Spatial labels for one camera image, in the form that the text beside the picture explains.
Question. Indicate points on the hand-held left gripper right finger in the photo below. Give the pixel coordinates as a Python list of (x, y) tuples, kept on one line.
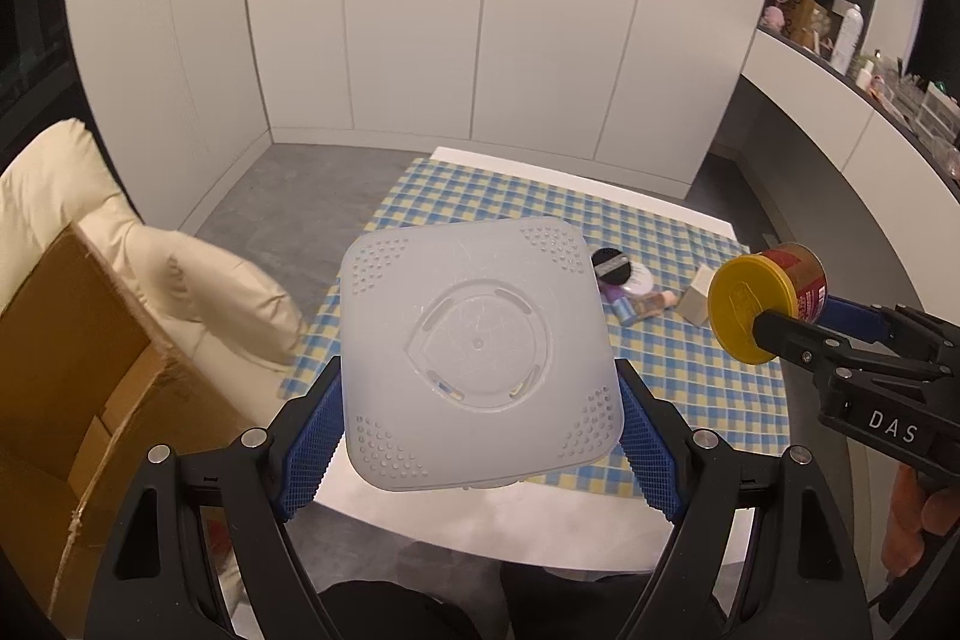
[(649, 452)]

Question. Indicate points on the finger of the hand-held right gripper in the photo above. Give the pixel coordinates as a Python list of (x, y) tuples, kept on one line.
[(851, 316), (784, 332)]

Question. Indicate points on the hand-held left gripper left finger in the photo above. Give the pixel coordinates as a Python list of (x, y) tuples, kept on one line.
[(315, 437)]

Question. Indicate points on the red can with yellow lid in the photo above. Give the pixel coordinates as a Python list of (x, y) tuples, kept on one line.
[(739, 302)]

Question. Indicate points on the small beige carton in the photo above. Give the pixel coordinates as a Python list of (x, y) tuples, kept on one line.
[(697, 302)]

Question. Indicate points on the white round powder compact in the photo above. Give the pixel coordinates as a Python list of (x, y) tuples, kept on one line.
[(639, 281)]

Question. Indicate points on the black round compact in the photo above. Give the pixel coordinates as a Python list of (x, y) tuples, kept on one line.
[(611, 265)]

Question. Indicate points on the white square plastic basket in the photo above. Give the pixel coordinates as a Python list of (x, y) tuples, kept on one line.
[(480, 347)]

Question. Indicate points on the brown cardboard box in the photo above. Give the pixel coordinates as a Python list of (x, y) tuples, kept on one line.
[(67, 325)]

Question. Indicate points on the person's right hand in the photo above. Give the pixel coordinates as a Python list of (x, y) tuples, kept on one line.
[(907, 520)]

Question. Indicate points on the blue yellow checkered tablecloth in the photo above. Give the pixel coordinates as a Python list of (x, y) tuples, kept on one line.
[(720, 385)]

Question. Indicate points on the white curved counter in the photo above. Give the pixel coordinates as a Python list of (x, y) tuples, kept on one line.
[(825, 123)]

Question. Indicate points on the clear plastic organizer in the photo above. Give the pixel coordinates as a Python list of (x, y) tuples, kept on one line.
[(941, 111)]

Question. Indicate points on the tall white bottle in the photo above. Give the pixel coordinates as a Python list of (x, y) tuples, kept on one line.
[(847, 36)]

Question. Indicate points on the brown gift box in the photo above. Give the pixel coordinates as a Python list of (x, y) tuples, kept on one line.
[(808, 19)]

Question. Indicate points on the small pink plush toy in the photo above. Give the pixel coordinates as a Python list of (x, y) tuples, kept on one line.
[(773, 18)]

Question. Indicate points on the cream padded armchair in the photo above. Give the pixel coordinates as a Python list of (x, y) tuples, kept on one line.
[(45, 183)]

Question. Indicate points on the white built-in wardrobe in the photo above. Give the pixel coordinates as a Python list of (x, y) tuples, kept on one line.
[(450, 10)]

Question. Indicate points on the dark glass panel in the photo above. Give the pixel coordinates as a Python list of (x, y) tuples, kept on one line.
[(30, 48)]

